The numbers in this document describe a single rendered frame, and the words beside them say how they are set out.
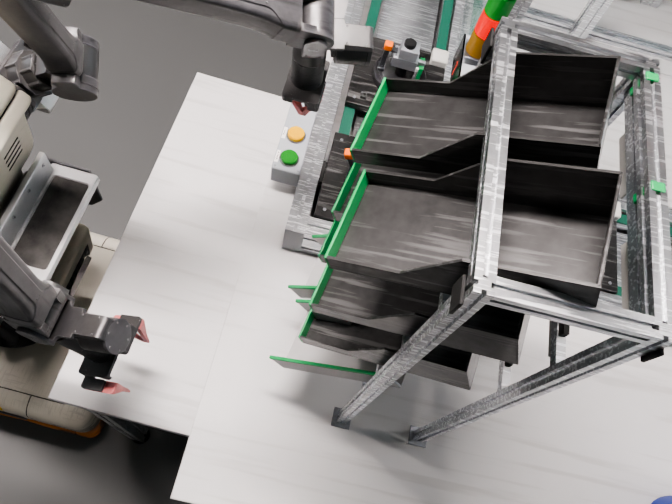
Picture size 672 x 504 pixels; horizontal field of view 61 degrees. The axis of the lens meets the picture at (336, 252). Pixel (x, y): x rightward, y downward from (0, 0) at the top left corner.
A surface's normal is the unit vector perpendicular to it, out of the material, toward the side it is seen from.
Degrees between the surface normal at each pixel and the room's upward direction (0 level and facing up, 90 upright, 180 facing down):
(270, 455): 0
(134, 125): 0
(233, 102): 0
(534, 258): 25
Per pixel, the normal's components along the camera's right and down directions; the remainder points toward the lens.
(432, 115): -0.25, -0.54
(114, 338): 0.92, 0.06
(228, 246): 0.15, -0.41
